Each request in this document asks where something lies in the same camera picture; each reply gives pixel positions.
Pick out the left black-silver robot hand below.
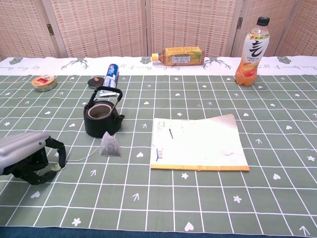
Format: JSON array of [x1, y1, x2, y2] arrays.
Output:
[[0, 131, 67, 185]]

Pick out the pyramid tea bag with string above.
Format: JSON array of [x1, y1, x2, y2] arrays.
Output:
[[50, 131, 122, 172]]

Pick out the black cast-iron teapot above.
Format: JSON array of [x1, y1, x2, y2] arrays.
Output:
[[83, 86, 125, 139]]

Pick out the black teapot lid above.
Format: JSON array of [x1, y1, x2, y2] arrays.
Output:
[[88, 76, 106, 89]]

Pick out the yellow-label tea bottle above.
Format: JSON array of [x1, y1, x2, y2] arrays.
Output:
[[151, 46, 206, 67]]

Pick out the round tin with red label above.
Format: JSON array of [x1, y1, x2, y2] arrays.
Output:
[[31, 74, 58, 92]]

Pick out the blue-white toothpaste tube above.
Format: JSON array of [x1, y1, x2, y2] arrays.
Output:
[[99, 63, 120, 97]]

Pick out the woven bamboo folding screen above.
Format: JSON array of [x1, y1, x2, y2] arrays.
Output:
[[0, 0, 317, 60]]

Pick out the white notebook with yellow edge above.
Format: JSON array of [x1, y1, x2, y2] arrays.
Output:
[[150, 114, 250, 172]]

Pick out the green grid tablecloth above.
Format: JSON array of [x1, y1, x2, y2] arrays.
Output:
[[0, 56, 317, 236]]

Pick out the orange drink bottle black cap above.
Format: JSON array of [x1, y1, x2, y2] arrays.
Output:
[[234, 16, 271, 87]]

